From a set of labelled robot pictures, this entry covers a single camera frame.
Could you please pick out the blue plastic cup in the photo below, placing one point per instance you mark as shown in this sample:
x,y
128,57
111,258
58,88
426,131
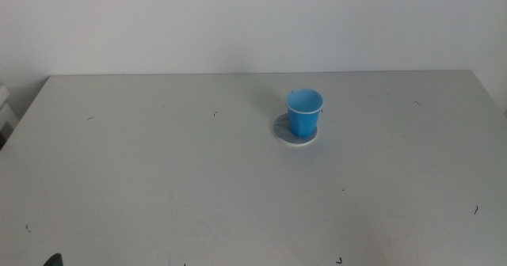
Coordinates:
x,y
303,117

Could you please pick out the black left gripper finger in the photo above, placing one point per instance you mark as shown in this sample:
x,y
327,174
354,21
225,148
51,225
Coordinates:
x,y
54,260

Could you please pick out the round grey cup mat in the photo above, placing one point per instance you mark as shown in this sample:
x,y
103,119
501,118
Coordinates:
x,y
279,134

